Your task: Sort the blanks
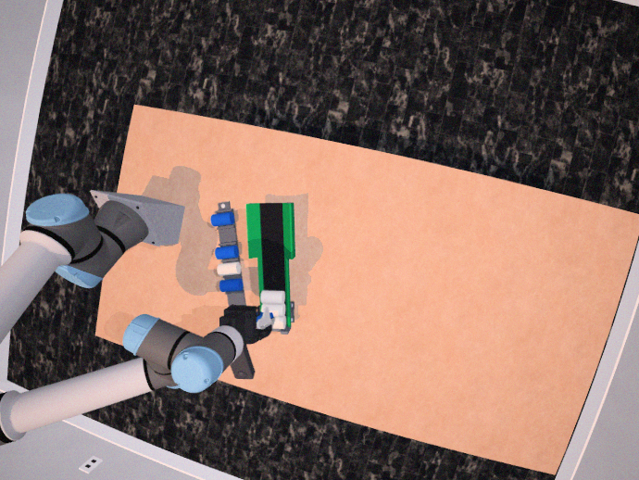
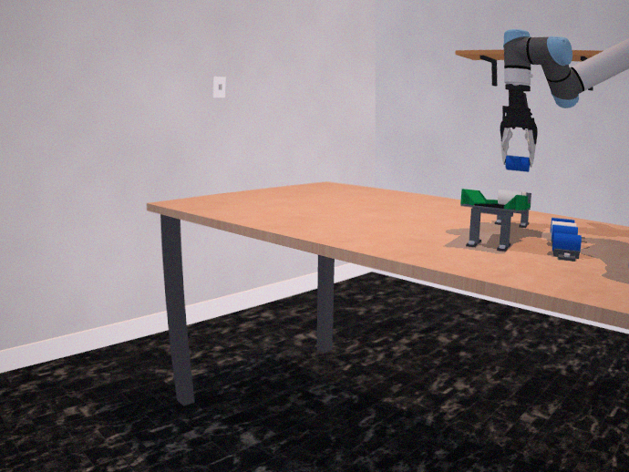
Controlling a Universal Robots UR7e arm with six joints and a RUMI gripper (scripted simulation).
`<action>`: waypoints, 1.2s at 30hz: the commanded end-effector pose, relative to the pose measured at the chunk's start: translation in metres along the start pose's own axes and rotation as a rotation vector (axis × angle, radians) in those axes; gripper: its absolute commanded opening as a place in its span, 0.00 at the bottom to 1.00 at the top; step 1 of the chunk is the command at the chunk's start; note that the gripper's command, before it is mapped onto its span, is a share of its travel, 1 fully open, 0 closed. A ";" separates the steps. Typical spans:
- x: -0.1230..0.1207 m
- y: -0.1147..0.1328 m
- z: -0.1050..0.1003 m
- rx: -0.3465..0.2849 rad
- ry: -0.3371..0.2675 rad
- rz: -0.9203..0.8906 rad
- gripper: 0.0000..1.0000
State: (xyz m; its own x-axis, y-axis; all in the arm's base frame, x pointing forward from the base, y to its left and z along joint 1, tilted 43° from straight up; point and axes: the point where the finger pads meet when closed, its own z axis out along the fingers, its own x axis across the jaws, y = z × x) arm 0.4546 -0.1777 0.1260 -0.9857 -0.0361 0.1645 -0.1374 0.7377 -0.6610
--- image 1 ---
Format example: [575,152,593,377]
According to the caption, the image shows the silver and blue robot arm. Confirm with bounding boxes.
[0,194,255,446]

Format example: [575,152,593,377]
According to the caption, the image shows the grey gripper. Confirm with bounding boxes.
[219,305,275,346]

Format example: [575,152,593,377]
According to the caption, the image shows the white cylinder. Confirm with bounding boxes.
[261,304,286,317]
[218,262,241,276]
[260,290,285,304]
[273,316,286,329]

